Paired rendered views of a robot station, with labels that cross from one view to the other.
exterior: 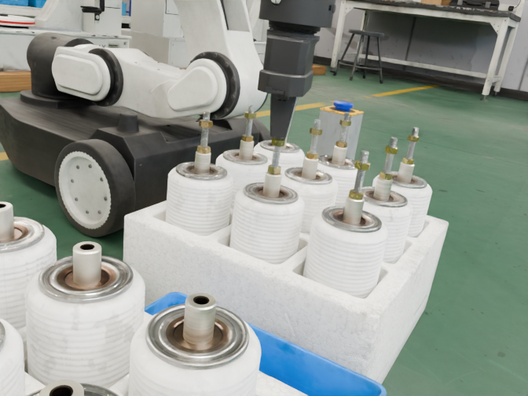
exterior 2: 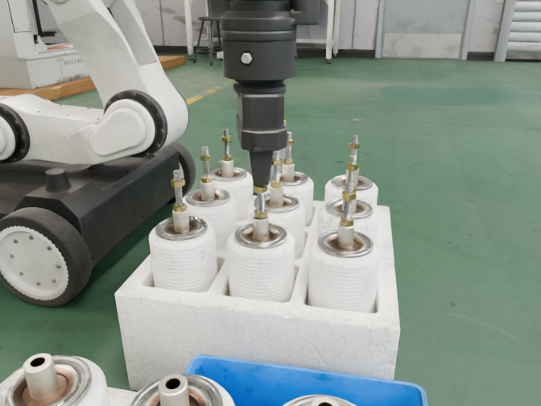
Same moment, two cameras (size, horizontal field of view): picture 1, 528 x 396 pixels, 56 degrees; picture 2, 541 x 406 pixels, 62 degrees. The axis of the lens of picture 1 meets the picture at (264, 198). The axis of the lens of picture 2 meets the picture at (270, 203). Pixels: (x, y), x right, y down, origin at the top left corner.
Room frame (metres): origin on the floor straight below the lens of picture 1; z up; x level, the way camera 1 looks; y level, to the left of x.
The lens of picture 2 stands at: (0.08, 0.14, 0.55)
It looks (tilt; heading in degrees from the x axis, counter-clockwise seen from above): 23 degrees down; 343
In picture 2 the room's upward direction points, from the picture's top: straight up
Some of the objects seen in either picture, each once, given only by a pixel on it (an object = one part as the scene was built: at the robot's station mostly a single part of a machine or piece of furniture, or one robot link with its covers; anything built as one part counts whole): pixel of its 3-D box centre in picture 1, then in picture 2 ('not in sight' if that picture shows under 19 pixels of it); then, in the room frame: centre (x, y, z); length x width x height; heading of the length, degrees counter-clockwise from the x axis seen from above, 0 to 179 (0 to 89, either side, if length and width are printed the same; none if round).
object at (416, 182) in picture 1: (403, 180); (351, 183); (0.79, -0.22, 0.25); 0.08 x 0.08 x 0.01
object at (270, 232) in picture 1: (262, 253); (261, 290); (0.63, -0.01, 0.16); 0.10 x 0.10 x 0.18
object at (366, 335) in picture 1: (293, 267); (275, 286); (0.74, -0.06, 0.09); 0.39 x 0.39 x 0.18; 62
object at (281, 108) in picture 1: (280, 114); (261, 163); (0.62, -0.01, 0.36); 0.03 x 0.02 x 0.06; 81
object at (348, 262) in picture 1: (338, 283); (340, 299); (0.58, -0.11, 0.16); 0.10 x 0.10 x 0.18
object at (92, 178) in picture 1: (93, 188); (39, 258); (0.95, 0.35, 0.10); 0.20 x 0.05 x 0.20; 59
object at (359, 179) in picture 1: (359, 181); (347, 209); (0.58, -0.11, 0.30); 0.01 x 0.01 x 0.08
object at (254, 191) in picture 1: (270, 193); (261, 235); (0.63, -0.01, 0.25); 0.08 x 0.08 x 0.01
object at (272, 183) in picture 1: (272, 185); (260, 227); (0.63, -0.01, 0.26); 0.02 x 0.02 x 0.03
